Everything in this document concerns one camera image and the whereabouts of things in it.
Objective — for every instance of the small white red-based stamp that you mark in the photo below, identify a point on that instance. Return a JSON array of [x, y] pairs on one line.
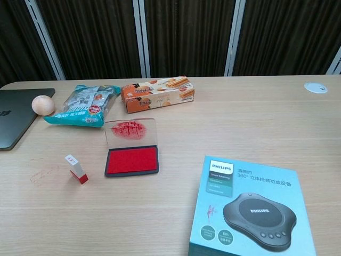
[[78, 170]]

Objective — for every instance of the red ink pad with lid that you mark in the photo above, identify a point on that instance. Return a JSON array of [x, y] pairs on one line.
[[131, 160]]

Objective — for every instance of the orange biscuit box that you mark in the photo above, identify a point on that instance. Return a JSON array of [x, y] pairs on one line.
[[157, 93]]

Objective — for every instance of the teal snack bag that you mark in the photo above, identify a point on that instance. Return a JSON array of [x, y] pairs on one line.
[[82, 106]]

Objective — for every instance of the teal Philips speaker box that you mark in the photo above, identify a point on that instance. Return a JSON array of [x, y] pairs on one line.
[[247, 210]]

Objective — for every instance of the beige wooden ball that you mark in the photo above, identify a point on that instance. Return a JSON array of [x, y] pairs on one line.
[[43, 104]]

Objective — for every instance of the dark grey laptop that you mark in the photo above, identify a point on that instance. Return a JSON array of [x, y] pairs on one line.
[[16, 117]]

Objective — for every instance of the grey partition post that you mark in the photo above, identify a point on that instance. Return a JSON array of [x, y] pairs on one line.
[[234, 37], [44, 37], [142, 37], [336, 62]]

